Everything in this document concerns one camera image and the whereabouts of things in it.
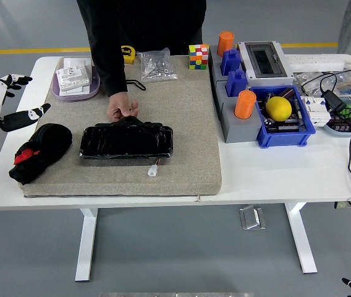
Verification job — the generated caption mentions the white ribbed socket module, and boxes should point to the white ribbed socket module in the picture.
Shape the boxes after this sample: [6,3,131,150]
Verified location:
[55,64,91,92]

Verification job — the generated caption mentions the clear bag of rings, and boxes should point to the clear bag of rings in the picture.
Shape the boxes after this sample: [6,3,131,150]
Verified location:
[292,72,321,97]

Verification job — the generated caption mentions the blue plastic bin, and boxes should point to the blue plastic bin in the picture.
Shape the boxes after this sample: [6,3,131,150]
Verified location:
[249,85,316,149]

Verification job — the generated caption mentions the dark relay blocks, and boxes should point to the dark relay blocks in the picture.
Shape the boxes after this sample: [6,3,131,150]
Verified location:
[329,114,351,132]

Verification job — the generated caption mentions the white switch plate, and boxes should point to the white switch plate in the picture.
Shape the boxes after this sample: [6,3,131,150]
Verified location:
[59,84,91,97]
[62,58,93,77]

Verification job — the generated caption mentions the black strap loop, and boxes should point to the black strap loop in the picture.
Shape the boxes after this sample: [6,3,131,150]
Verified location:
[125,79,147,92]

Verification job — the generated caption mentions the metal floor plate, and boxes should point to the metal floor plate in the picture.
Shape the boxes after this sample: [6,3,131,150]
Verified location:
[239,204,266,231]

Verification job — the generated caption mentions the glossy black panel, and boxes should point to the glossy black panel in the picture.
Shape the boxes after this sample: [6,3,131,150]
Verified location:
[78,116,174,160]

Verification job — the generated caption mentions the dark circuit board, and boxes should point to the dark circuit board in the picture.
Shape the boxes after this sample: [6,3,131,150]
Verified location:
[262,116,307,134]

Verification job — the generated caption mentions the black rag with red tag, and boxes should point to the black rag with red tag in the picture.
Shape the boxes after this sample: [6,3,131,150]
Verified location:
[8,123,74,186]

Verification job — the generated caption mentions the white wire connector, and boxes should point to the white wire connector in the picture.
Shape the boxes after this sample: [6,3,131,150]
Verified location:
[146,158,161,178]

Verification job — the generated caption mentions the clear bag of screws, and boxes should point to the clear bag of screws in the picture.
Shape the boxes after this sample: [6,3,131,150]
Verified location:
[137,47,179,83]

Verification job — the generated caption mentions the white table leg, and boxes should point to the white table leg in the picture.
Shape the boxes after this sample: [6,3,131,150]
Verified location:
[284,202,318,275]
[75,207,98,282]

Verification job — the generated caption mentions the white circuit breaker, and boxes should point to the white circuit breaker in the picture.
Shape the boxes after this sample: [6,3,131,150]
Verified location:
[301,95,332,127]

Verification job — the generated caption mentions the clear bag of blue parts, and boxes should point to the clear bag of blue parts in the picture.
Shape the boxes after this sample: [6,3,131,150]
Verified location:
[320,70,351,98]

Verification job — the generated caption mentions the black cable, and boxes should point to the black cable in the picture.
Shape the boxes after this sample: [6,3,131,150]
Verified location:
[300,69,351,210]

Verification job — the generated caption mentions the black power adapter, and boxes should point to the black power adapter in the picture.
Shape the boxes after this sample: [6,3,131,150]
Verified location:
[321,89,347,114]

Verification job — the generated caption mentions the yellow lemon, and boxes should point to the yellow lemon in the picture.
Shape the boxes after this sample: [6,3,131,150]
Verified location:
[265,96,293,122]

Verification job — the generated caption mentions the person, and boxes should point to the person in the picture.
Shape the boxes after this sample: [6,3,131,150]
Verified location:
[75,0,208,123]

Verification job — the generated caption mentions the light blue dish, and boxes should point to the light blue dish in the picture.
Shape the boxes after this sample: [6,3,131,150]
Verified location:
[323,98,351,137]

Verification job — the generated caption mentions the orange cylinder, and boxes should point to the orange cylinder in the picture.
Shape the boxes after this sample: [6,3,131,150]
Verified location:
[234,90,257,120]
[216,30,235,58]

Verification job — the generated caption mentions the purple tray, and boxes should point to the purple tray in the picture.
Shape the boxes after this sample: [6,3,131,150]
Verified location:
[51,64,101,101]

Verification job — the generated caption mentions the white power strip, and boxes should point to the white power strip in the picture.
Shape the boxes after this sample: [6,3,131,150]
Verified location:
[285,54,346,72]

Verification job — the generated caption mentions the brown capacitor cylinder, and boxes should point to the brown capacitor cylinder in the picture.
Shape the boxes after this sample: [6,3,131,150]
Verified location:
[279,87,296,100]

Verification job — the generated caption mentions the grey peg base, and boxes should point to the grey peg base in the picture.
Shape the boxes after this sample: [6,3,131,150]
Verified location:
[214,80,263,144]
[208,45,244,90]

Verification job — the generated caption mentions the grey-brown mat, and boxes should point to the grey-brown mat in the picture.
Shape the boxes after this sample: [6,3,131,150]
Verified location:
[19,54,222,198]

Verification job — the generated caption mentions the colourful puzzle cube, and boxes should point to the colourful puzzle cube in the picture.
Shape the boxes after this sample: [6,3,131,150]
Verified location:
[188,43,209,71]

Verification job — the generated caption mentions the person's right hand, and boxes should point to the person's right hand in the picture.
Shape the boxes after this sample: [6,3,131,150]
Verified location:
[106,92,140,123]

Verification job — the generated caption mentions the grey electrical enclosure box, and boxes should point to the grey electrical enclosure box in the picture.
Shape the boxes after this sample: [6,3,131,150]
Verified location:
[237,41,295,88]

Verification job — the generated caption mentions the yellow tape measure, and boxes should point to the yellow tape measure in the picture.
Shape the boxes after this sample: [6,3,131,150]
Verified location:
[120,45,137,64]

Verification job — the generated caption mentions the blue block with knob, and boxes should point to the blue block with knob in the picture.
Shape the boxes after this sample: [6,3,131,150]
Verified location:
[226,68,249,98]
[220,48,243,77]

